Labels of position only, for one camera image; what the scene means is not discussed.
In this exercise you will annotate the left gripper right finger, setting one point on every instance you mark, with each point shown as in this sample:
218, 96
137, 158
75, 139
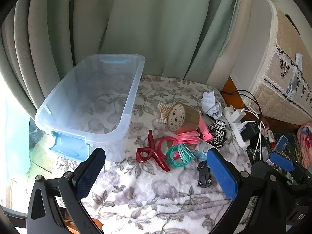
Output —
224, 172

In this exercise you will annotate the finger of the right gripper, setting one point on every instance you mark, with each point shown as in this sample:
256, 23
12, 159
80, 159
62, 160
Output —
282, 162

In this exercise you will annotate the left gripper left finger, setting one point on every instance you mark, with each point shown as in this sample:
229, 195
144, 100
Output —
87, 172

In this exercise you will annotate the leopard print scrunchie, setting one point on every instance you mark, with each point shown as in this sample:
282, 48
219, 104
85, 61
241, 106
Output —
218, 131

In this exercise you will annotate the dark red hair claw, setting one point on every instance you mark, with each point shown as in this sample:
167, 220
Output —
144, 154

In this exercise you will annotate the brown packing tape roll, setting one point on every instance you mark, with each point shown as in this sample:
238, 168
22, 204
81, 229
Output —
183, 118

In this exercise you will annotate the bag of cotton swabs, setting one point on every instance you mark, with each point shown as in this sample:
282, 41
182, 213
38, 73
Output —
164, 110

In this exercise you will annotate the light blue card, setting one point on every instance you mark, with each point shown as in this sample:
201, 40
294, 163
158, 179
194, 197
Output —
201, 150

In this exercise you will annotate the black power adapter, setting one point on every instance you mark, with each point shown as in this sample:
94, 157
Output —
250, 130

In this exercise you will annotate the floral blanket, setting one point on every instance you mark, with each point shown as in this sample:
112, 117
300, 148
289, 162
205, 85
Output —
133, 197

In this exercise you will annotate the clear plastic storage bin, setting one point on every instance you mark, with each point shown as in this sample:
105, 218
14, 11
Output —
91, 107

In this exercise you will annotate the white charger plug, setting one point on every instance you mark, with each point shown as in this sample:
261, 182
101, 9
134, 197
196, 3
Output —
237, 115

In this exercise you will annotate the crumpled white paper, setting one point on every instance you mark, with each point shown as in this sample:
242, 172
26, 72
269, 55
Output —
210, 105

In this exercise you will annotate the green curtain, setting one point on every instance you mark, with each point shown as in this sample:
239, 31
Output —
42, 40

